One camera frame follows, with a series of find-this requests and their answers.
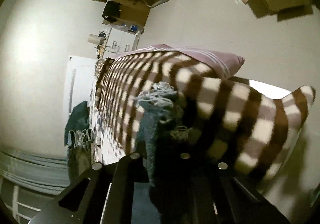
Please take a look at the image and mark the dark blue denim jeans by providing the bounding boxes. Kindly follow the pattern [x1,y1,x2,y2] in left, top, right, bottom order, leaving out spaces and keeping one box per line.
[135,82,209,223]

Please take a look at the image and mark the white floral bed blanket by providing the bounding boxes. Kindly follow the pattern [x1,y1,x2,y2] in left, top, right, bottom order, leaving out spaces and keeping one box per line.
[88,79,126,165]

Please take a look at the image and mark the grey window curtain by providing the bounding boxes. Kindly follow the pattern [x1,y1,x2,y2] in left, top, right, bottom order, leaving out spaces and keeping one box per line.
[1,148,70,195]

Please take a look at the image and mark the dark green bundled duvet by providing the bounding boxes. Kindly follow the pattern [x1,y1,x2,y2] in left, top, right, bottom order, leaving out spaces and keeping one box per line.
[64,101,93,151]

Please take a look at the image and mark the brown white checkered blanket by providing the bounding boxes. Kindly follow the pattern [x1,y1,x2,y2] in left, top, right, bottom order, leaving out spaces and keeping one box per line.
[94,52,316,184]

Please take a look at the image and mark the purple striped pillow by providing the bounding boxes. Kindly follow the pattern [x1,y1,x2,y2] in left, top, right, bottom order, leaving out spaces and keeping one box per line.
[118,44,245,79]

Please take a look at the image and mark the white bedside table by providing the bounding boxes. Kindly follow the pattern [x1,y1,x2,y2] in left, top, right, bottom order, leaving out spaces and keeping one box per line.
[99,25,140,59]

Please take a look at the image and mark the white table lamp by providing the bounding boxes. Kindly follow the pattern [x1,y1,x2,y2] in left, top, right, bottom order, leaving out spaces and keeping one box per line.
[87,34,101,45]

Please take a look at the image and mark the brown cardboard box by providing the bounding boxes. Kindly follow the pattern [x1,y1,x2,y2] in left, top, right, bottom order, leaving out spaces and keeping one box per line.
[102,0,151,29]

